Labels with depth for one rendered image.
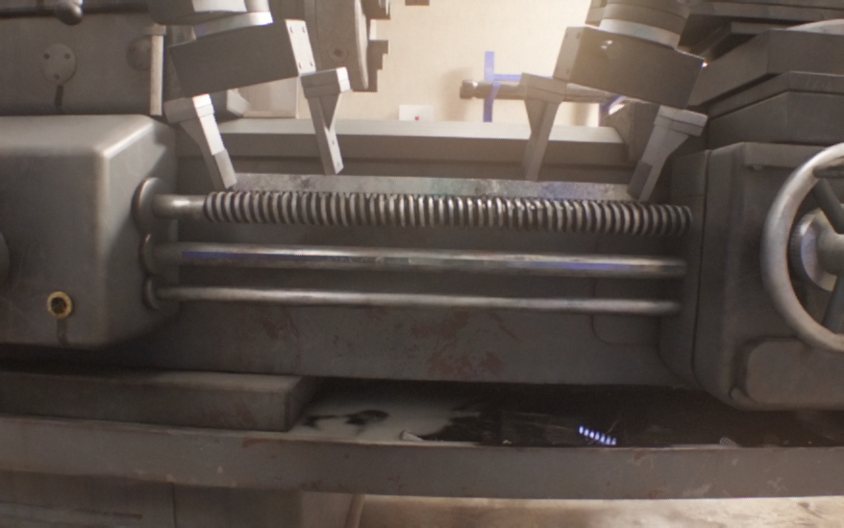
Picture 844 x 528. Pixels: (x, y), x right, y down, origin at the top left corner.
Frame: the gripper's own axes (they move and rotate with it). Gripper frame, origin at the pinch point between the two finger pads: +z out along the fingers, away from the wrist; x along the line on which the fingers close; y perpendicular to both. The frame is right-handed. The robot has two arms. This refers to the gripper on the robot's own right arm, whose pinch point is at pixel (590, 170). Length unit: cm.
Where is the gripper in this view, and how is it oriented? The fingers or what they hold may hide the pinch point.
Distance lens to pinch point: 51.2
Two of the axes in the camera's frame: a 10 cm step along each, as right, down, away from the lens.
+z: -1.9, 8.7, 4.6
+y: 0.7, 4.8, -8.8
